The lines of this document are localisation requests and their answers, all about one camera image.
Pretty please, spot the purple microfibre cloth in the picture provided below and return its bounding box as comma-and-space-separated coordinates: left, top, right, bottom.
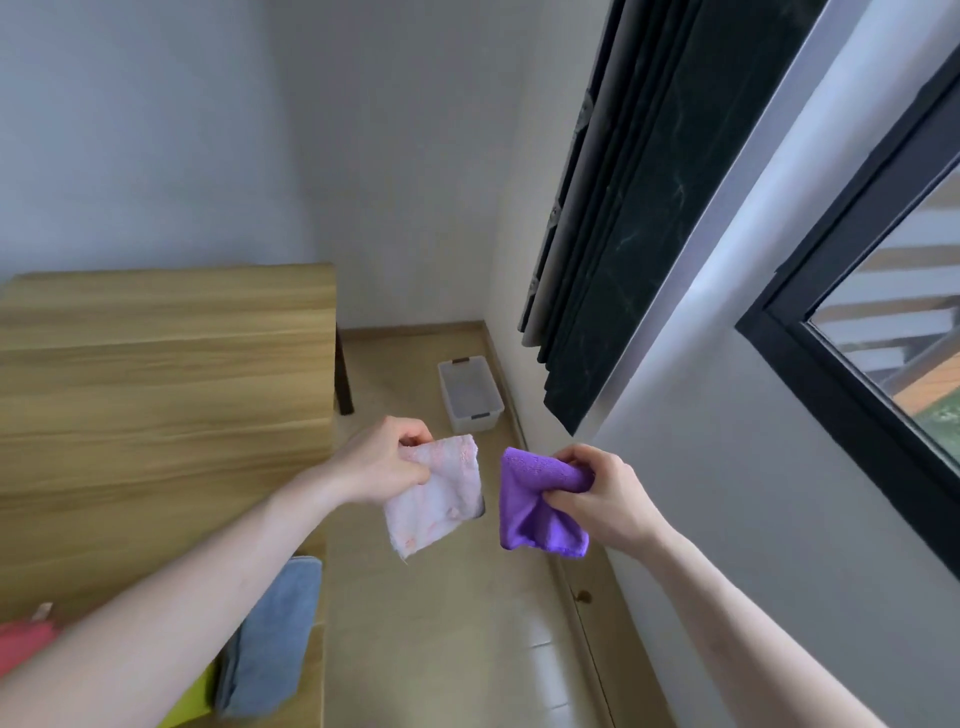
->
499, 447, 596, 560

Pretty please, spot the wooden table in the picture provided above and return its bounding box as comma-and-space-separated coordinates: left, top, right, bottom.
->
0, 262, 355, 728

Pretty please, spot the person's left hand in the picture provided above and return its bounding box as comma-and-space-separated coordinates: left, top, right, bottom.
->
330, 416, 435, 508

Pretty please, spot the person's right forearm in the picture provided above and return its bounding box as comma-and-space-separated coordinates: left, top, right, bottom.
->
618, 521, 890, 728

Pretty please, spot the yellow-green cloth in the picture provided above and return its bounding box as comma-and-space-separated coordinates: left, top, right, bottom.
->
156, 660, 221, 728

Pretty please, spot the black framed window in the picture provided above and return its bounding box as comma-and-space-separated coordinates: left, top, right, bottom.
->
735, 45, 960, 582

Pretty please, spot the person's right hand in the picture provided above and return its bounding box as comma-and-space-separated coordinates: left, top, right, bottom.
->
541, 444, 661, 558

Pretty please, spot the blue folded towel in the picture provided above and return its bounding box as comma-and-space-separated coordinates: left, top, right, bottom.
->
215, 555, 324, 720

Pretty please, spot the clear plastic storage box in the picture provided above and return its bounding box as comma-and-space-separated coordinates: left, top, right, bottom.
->
438, 356, 506, 435

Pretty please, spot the red cloth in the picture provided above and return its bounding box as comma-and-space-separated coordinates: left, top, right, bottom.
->
0, 602, 61, 678

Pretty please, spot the person's left forearm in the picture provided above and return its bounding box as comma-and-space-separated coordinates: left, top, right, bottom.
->
0, 459, 350, 728

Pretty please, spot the pale pink cloth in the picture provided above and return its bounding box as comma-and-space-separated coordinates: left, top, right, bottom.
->
384, 434, 486, 562

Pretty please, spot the dark green curtain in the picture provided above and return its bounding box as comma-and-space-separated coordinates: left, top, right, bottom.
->
517, 0, 830, 438

